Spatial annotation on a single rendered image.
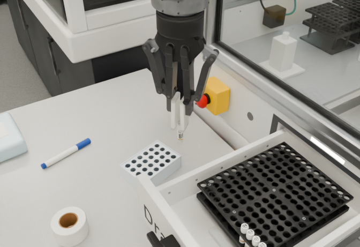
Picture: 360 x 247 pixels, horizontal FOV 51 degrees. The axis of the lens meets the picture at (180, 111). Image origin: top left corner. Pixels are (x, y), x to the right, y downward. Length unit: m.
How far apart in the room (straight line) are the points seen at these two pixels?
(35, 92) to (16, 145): 1.69
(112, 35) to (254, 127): 0.61
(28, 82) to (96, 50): 1.57
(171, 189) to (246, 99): 0.31
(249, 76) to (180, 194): 0.31
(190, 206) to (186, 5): 0.40
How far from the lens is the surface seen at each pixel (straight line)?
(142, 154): 0.93
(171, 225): 0.63
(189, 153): 0.98
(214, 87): 0.95
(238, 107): 0.95
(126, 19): 1.31
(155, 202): 0.66
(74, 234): 0.81
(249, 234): 0.65
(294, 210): 0.71
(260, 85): 0.85
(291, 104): 0.80
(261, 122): 0.90
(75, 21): 1.24
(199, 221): 0.75
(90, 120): 1.11
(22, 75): 2.94
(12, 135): 1.05
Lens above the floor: 1.44
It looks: 38 degrees down
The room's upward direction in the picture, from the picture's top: straight up
